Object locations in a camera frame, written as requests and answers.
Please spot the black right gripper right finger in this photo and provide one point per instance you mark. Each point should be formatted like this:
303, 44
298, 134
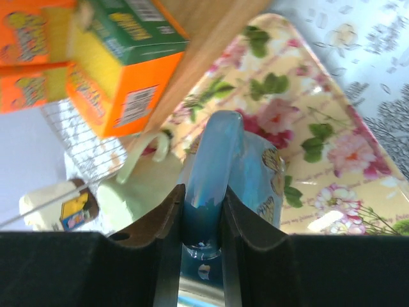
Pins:
262, 266

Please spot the white wire wooden shelf rack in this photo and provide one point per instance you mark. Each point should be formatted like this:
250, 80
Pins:
90, 152

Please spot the green ceramic mug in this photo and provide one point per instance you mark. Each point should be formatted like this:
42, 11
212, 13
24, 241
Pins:
148, 175

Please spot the yellow sponge pack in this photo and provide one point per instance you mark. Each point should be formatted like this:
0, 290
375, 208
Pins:
27, 86
35, 32

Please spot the floral tray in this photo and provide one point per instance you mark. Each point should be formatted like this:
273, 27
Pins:
338, 179

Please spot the orange sponge pack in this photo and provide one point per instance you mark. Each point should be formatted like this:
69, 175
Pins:
122, 57

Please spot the yellow sponge pack left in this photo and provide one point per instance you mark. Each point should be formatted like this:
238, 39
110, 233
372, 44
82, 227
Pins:
35, 32

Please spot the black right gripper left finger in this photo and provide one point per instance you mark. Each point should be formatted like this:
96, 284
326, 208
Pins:
137, 266

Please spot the yellow sponge pack middle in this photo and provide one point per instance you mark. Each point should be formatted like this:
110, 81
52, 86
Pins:
27, 86

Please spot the blue ceramic mug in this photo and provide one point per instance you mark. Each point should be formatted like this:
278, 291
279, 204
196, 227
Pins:
226, 158

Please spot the beige paper roll with cartoon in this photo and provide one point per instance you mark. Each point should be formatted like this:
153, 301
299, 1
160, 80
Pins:
62, 207

